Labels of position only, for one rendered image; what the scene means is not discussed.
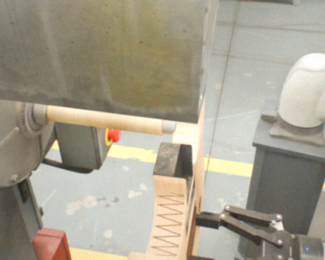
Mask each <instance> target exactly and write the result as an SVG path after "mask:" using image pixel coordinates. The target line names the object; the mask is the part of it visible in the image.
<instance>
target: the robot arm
mask: <svg viewBox="0 0 325 260"><path fill-rule="evenodd" d="M262 119H263V120H266V121H268V122H270V123H273V126H272V128H271V130H270V132H269V135H270V136H271V137H272V138H281V139H287V140H292V141H298V142H303V143H307V144H310V145H314V146H316V147H324V146H325V139H324V128H325V54H320V53H312V54H308V55H305V56H303V57H302V58H300V59H299V60H297V61H296V62H295V64H294V66H292V68H291V70H290V72H289V73H288V74H287V77H286V79H285V82H284V84H283V88H282V93H281V99H280V106H276V108H275V111H263V112H262ZM281 220H282V216H281V215H280V214H263V213H261V212H256V211H251V210H248V209H244V208H241V207H235V206H231V205H228V204H226V205H225V206H224V209H223V210H222V212H221V213H219V214H218V213H214V212H206V211H202V212H201V214H198V213H196V226H202V227H206V228H210V229H216V230H219V227H221V226H223V227H225V228H227V229H229V230H231V231H232V232H234V233H237V234H239V235H240V236H242V237H244V238H246V239H249V240H250V241H252V242H254V243H255V244H256V245H257V246H260V253H261V254H260V257H256V258H254V259H249V260H325V236H324V237H322V239H321V238H316V237H312V236H305V235H301V234H296V235H293V234H290V233H288V232H287V231H285V230H283V225H282V223H281ZM241 221H243V222H247V223H249V224H255V225H259V226H262V227H265V228H271V229H272V230H275V231H276V232H273V233H271V234H269V233H266V232H265V231H262V230H257V229H254V228H253V227H252V226H249V225H247V224H244V223H243V222H241Z"/></svg>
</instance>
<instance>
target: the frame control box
mask: <svg viewBox="0 0 325 260"><path fill-rule="evenodd" d="M54 128H55V133H56V138H57V143H58V148H59V151H60V153H61V159H62V163H61V162H57V161H56V160H51V159H48V158H44V159H43V161H42V162H41V163H42V164H46V165H50V166H54V167H57V168H61V169H64V170H66V171H71V172H75V173H79V174H91V172H93V170H99V169H100V167H102V165H103V163H104V161H105V159H106V157H107V154H108V152H109V150H110V149H111V146H112V144H113V138H109V137H108V131H110V130H111V131H113V130H114V129H111V128H102V127H93V126H85V125H76V124H70V123H62V122H55V124H54Z"/></svg>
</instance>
